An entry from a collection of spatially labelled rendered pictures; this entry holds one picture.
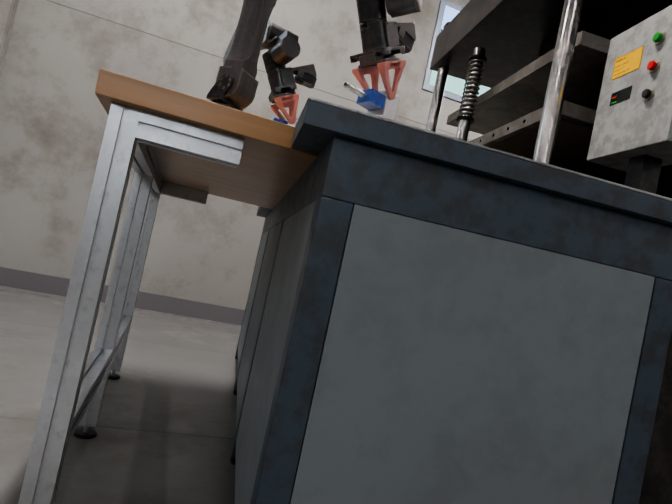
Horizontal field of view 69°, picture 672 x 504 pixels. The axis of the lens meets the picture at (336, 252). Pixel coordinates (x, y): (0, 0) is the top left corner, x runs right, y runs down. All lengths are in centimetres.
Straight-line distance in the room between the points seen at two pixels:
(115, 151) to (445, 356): 61
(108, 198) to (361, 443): 55
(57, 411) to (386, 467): 52
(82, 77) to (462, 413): 355
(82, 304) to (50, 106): 314
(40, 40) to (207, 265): 186
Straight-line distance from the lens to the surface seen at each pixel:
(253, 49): 118
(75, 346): 89
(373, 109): 108
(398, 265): 74
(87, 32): 406
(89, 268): 88
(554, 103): 180
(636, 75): 173
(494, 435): 86
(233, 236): 379
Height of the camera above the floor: 57
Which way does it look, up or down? 2 degrees up
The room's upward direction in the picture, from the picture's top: 12 degrees clockwise
